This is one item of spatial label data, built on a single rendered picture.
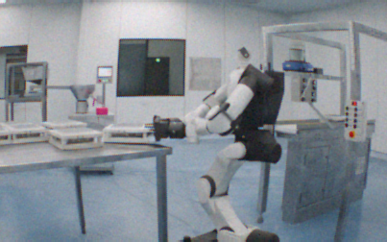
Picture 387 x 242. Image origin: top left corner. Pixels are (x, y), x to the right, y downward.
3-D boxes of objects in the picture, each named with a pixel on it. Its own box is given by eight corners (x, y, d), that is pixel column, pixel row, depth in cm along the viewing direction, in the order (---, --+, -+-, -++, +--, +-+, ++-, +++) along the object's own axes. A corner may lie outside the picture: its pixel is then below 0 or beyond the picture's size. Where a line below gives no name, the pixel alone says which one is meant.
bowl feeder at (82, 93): (70, 114, 477) (70, 85, 473) (69, 112, 510) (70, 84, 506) (105, 113, 492) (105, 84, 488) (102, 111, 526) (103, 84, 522)
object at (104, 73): (96, 112, 509) (97, 65, 503) (95, 111, 519) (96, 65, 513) (111, 112, 517) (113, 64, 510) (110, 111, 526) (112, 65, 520)
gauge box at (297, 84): (299, 102, 286) (300, 76, 284) (290, 101, 295) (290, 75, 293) (317, 102, 297) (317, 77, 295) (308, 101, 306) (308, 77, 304)
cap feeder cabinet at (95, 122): (71, 175, 469) (68, 115, 461) (70, 165, 522) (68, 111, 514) (116, 175, 489) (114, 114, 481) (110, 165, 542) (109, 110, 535)
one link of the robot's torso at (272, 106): (274, 124, 235) (275, 64, 231) (286, 132, 201) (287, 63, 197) (226, 123, 235) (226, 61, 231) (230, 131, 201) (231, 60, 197)
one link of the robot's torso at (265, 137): (282, 162, 210) (284, 130, 208) (269, 166, 201) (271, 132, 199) (243, 156, 229) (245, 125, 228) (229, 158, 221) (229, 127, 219)
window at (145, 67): (116, 96, 760) (119, 38, 748) (116, 96, 761) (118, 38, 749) (184, 96, 805) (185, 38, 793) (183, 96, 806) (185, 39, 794)
